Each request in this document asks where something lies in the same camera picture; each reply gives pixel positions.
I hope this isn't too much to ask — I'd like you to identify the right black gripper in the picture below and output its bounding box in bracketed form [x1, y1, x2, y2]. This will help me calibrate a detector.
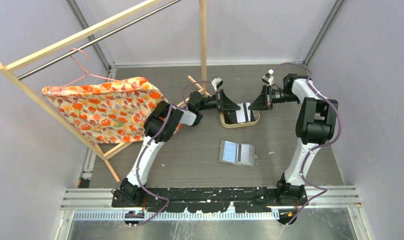
[249, 84, 300, 111]

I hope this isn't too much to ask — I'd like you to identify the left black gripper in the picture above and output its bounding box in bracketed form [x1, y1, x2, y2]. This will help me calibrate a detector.
[197, 89, 241, 114]

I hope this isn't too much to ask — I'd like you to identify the striped credit card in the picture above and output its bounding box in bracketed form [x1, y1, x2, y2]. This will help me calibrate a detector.
[235, 102, 253, 123]

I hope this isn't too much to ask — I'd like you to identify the white credit card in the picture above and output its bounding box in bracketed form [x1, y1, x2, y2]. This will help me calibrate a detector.
[236, 144, 255, 166]

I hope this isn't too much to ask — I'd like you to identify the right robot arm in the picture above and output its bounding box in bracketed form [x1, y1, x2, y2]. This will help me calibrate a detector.
[249, 70, 338, 205]

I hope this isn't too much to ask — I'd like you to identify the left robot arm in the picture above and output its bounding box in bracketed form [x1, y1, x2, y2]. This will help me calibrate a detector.
[111, 89, 241, 207]

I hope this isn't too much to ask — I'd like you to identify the oval wooden tray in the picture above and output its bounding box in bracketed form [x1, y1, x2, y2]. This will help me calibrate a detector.
[219, 110, 261, 129]

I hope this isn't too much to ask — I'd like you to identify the floral orange cloth bag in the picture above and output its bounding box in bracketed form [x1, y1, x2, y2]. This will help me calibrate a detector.
[41, 77, 167, 144]

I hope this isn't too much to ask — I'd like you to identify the metal rack rod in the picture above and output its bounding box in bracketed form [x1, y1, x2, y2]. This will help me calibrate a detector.
[6, 0, 179, 81]

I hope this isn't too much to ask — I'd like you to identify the wooden clothes rack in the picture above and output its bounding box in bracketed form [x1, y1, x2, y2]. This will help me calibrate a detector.
[0, 0, 211, 183]

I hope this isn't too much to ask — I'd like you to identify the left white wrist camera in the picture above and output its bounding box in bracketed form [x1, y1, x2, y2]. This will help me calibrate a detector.
[211, 77, 223, 91]

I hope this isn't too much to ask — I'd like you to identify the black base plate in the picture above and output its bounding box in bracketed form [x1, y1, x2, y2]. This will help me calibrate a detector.
[111, 186, 308, 213]

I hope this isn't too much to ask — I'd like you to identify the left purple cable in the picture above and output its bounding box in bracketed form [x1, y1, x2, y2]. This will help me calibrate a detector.
[135, 80, 213, 226]

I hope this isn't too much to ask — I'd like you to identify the pink wire hanger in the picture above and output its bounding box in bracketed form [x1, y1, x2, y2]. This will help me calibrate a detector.
[59, 48, 124, 90]

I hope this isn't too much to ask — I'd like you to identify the aluminium frame rail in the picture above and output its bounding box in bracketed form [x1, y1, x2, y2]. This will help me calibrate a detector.
[60, 185, 362, 224]

